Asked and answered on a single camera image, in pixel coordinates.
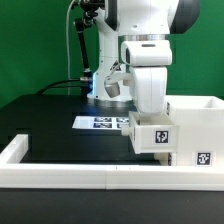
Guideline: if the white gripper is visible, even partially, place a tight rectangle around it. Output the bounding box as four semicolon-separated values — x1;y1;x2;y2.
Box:
130;67;167;117

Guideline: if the white drawer box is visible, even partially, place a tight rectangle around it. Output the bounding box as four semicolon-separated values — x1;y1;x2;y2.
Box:
121;112;179;154
154;153;176;166

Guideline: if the white drawer cabinet frame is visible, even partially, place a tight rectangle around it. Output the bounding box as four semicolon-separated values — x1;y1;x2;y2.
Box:
166;96;224;167

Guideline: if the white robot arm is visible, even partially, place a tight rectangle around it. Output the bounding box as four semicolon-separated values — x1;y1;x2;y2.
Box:
88;0;200;116

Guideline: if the marker tag sheet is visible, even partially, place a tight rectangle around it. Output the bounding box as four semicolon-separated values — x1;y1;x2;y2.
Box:
73;116;129;130

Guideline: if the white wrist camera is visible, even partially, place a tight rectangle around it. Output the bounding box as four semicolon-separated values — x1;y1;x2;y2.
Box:
121;40;172;67

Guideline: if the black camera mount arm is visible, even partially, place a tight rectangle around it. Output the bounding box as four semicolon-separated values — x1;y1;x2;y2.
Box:
74;0;105;77

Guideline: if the black cable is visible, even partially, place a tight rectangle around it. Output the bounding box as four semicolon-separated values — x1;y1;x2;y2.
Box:
35;77;93;96

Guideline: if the grey cable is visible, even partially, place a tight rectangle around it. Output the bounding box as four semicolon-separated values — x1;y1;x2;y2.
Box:
65;0;78;96

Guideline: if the white U-shaped fence frame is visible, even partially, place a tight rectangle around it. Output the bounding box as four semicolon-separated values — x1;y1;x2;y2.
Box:
0;134;224;191

